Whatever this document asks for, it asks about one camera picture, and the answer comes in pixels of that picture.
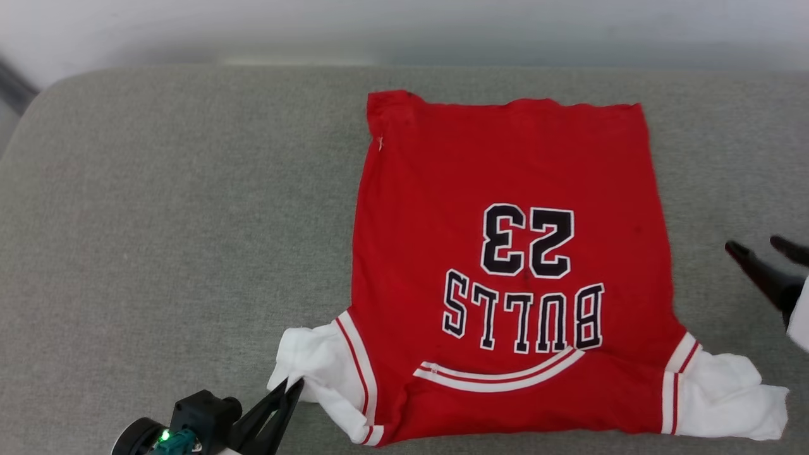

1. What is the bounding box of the grey fabric sofa cushion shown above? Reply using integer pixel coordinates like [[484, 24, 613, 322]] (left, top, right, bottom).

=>
[[0, 65, 809, 455]]

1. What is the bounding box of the red Bulls 23 jersey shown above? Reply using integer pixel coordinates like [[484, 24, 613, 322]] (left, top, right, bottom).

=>
[[267, 90, 789, 447]]

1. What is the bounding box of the grey metal wall strip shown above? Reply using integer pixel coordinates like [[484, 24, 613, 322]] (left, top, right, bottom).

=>
[[0, 58, 39, 118]]

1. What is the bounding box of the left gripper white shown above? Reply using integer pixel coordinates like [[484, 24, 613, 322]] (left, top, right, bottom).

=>
[[215, 377, 306, 455]]

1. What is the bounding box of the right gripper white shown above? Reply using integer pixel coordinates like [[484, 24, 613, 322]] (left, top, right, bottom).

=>
[[724, 236, 809, 353]]

